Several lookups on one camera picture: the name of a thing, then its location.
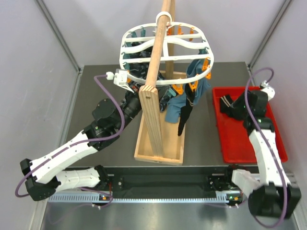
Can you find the white round clip hanger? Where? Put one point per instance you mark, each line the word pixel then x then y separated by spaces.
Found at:
pixel 186 35

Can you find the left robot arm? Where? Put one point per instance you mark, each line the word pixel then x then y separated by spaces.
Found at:
pixel 47 175

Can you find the red plastic tray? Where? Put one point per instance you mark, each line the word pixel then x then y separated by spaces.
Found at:
pixel 235 135

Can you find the blue ribbed sock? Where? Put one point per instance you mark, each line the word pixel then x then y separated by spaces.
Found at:
pixel 180 107

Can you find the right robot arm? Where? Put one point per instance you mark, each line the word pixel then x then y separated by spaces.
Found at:
pixel 272 195

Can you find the wooden hanger stand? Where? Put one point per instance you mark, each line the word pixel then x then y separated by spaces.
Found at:
pixel 157 140

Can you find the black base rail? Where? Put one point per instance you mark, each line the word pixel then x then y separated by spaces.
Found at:
pixel 168 182

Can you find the black patterned sock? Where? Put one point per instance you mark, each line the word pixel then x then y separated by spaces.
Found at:
pixel 140 70

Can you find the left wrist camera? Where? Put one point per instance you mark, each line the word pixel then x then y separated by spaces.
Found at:
pixel 119 78

